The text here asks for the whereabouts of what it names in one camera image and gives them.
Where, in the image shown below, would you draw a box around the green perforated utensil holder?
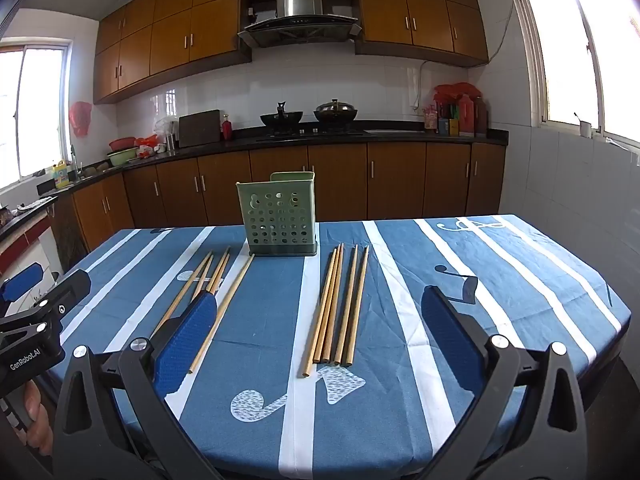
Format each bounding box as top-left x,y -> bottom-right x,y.
236,171 -> 319,257

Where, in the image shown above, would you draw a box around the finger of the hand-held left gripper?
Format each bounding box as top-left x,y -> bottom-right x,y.
0,261 -> 45,306
0,269 -> 92,348

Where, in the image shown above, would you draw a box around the blue white striped tablecloth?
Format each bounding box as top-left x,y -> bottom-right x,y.
55,214 -> 632,478

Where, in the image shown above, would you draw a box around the steel range hood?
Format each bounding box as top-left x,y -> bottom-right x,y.
237,0 -> 362,48

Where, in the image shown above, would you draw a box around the dark brown bottle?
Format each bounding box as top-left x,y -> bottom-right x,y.
474,96 -> 490,137

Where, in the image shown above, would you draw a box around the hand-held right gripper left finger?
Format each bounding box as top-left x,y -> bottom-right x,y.
54,290 -> 223,480

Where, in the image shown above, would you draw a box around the orange plastic bag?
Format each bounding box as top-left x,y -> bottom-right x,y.
135,136 -> 168,158

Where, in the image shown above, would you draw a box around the lidded black wok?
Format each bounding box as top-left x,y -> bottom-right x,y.
313,100 -> 359,123

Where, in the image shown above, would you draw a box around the large red bottle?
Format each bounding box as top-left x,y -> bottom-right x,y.
457,94 -> 477,136

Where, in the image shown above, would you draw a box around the person's left hand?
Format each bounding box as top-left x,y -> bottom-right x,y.
22,380 -> 53,456

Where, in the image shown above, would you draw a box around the green basin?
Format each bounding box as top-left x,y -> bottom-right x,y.
107,147 -> 141,167

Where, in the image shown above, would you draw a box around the small kitchen window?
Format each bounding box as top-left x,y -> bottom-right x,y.
0,42 -> 71,191

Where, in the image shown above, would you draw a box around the black kitchen countertop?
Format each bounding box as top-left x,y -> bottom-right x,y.
0,120 -> 510,241

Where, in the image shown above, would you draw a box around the dark cutting board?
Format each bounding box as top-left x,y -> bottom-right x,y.
178,109 -> 222,148

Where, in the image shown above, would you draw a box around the wooden base cabinets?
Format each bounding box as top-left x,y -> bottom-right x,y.
50,141 -> 507,266

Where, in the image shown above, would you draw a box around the red hanging plastic bag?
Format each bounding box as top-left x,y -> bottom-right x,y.
69,101 -> 93,138

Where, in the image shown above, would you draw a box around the wooden chopstick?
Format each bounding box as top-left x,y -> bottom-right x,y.
301,248 -> 337,378
211,254 -> 232,296
313,244 -> 343,365
324,244 -> 346,365
152,251 -> 213,333
205,246 -> 232,293
187,254 -> 256,375
345,246 -> 370,366
190,255 -> 216,303
333,245 -> 359,366

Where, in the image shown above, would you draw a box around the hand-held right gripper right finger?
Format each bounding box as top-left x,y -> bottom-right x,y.
421,285 -> 588,480

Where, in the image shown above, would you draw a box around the gas stove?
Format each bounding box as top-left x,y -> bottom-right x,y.
257,127 -> 365,138

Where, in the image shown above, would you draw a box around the wooden wall cabinets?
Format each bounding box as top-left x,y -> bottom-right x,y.
92,0 -> 490,106

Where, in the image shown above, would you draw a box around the red crumpled plastic bag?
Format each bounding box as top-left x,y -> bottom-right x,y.
434,81 -> 482,106

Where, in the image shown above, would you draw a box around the large kitchen window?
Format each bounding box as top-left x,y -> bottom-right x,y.
507,0 -> 640,151

